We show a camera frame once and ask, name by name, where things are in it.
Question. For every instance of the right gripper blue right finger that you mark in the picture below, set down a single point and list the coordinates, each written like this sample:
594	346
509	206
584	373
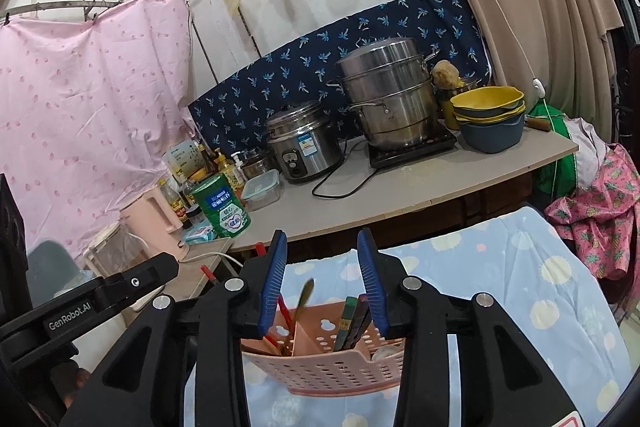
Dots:
370	262

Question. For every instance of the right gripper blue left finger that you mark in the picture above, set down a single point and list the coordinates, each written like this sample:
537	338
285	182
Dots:
273	266

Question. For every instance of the dark red chopstick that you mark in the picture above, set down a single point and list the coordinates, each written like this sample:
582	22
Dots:
359	322
366	321

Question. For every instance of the gold flower-shaped spoon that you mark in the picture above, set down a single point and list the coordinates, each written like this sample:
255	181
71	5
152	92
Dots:
303	299

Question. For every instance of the bright red chopstick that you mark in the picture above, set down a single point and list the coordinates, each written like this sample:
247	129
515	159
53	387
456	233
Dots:
261	251

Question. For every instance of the white ceramic soup spoon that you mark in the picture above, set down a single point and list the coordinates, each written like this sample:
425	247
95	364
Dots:
387	351

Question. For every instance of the dark maroon chopstick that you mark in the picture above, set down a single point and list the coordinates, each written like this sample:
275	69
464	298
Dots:
273	344

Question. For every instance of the white dish rack bin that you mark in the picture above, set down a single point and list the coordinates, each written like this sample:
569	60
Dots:
51	272

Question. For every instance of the pink perforated utensil holder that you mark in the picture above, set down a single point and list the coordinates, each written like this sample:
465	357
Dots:
314	369

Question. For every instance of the green milk powder can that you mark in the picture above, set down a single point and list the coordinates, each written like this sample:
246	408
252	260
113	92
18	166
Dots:
221	206

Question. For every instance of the blue tissue pack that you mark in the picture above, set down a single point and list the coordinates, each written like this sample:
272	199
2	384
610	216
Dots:
199	234

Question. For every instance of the clear food storage container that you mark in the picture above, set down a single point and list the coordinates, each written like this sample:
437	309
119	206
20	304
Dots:
262	191

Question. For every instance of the small glass-lid pot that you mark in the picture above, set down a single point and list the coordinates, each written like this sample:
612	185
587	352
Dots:
256	163

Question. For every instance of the yellow oil bottle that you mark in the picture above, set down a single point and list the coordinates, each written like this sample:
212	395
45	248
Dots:
228	168

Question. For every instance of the black induction cooktop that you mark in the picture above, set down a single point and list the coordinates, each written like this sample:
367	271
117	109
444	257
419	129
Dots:
440	142

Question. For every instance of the silver rice cooker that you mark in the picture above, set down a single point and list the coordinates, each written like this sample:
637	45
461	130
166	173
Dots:
303	141

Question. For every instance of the pink electric kettle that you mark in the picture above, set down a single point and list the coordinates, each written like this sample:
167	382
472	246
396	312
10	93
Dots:
151	218

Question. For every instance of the light blue patterned tablecloth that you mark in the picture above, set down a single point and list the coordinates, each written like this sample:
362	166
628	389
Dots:
502	326

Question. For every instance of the stacked yellow blue bowls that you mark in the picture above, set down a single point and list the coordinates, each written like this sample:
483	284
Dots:
491	119

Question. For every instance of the stainless steel steamer pot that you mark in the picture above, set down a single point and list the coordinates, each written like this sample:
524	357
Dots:
388	87

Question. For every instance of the yellow sponge loofah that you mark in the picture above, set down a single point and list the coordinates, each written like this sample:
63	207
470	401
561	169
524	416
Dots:
446	76

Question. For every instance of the pink dotted curtain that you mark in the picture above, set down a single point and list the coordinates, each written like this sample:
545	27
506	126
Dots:
88	111

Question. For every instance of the pink pineapple print cloth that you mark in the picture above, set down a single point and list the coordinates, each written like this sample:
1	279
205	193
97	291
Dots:
602	220

